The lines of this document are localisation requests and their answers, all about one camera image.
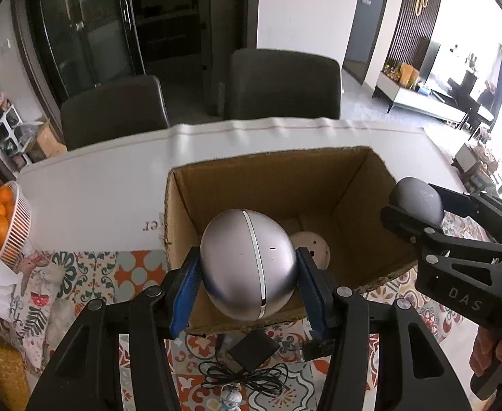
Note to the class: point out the dark grey Sika case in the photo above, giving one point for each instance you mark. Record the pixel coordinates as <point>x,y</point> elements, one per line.
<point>418,199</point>

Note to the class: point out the silver egg-shaped device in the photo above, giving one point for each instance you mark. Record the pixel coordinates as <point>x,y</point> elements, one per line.
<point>248,263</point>

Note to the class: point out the white round disc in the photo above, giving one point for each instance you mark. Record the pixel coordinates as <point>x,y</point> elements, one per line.
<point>316,246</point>

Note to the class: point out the white basket of oranges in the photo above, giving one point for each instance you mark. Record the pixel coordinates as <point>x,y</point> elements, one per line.
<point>15,223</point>

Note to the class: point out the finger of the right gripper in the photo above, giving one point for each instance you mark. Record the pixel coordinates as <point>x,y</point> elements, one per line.
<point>432,240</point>
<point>485,209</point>

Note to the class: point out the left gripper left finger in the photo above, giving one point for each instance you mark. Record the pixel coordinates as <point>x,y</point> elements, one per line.
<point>155,315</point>

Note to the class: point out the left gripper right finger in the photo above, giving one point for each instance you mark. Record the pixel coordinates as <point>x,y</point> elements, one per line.
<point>342,315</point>

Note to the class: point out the dark dining chair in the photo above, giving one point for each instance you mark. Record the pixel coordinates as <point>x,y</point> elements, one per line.
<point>126,107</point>
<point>267,83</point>

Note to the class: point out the patterned tile table mat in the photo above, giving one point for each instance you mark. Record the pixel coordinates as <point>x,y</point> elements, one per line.
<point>414,372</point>

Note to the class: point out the right hand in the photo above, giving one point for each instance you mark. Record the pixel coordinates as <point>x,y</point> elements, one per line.
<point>486,363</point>

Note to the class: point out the floral tissue pouch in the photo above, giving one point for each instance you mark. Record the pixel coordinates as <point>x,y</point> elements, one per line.
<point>27,294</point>

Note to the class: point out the yellow woven placemat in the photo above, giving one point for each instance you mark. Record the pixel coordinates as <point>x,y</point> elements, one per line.
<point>14,389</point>

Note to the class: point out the white sideboard cabinet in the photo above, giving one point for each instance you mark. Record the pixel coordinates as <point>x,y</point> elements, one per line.
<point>400,97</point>

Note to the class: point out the black power adapter with cable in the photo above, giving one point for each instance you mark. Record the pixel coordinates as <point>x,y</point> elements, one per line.
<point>250,354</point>

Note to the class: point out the dark dining chair right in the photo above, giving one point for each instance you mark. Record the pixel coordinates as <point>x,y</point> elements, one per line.
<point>267,83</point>

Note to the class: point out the brown cardboard box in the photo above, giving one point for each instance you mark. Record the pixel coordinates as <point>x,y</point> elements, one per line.
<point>336,193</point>

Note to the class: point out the dark dining chair left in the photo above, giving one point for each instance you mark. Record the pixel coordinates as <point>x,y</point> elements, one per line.
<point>126,107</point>

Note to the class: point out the small medic figurine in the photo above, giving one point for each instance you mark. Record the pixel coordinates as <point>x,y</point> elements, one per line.
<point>231,397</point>

